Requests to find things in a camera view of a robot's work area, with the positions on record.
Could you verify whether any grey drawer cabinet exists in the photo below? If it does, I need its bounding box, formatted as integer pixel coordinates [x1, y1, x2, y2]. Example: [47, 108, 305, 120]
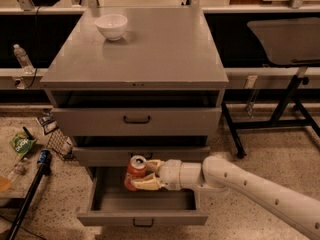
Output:
[39, 6, 230, 228]

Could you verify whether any black pole stand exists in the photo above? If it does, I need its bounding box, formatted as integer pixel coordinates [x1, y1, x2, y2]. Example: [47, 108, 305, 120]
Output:
[5, 164, 50, 240]

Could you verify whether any grey middle drawer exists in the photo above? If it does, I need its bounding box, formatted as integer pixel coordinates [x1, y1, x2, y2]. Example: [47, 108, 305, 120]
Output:
[73, 147, 210, 167]

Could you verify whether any black white snack packet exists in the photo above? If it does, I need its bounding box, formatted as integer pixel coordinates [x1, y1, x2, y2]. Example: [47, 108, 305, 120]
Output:
[37, 116, 58, 135]

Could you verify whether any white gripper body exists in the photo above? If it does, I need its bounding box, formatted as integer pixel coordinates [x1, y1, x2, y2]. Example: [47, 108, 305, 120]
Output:
[158, 159, 182, 191]

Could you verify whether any blue soda can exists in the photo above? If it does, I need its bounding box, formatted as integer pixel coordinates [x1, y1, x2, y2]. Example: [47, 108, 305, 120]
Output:
[37, 149, 51, 167]

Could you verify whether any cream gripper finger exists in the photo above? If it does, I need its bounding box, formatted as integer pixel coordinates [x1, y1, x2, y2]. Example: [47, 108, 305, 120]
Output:
[130, 173, 165, 191]
[146, 159, 163, 173]

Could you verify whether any orange coke can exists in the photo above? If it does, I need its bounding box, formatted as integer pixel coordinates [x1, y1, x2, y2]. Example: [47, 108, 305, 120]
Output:
[124, 155, 147, 191]

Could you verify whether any crushed clear plastic bottle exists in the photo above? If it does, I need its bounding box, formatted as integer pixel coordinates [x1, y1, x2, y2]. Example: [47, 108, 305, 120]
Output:
[8, 163, 27, 182]

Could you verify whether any clear plastic water bottle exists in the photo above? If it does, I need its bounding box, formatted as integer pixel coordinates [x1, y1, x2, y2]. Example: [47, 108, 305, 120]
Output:
[13, 44, 35, 75]

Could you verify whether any white ceramic bowl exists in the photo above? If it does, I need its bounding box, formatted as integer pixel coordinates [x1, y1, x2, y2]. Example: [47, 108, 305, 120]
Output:
[95, 14, 128, 41]

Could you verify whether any grey top drawer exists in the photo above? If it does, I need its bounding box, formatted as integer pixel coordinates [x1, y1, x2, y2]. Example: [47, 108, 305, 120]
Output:
[53, 108, 221, 136]

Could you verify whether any grey open bottom drawer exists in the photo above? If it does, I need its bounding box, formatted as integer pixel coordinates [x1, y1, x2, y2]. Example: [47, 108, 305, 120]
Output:
[77, 167, 208, 227]

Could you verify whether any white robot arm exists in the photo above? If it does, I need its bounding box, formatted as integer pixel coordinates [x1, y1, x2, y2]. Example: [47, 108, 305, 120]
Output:
[125, 155, 320, 240]

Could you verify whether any green chip bag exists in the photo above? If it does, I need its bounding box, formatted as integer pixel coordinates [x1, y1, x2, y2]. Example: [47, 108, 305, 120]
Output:
[10, 132, 36, 159]

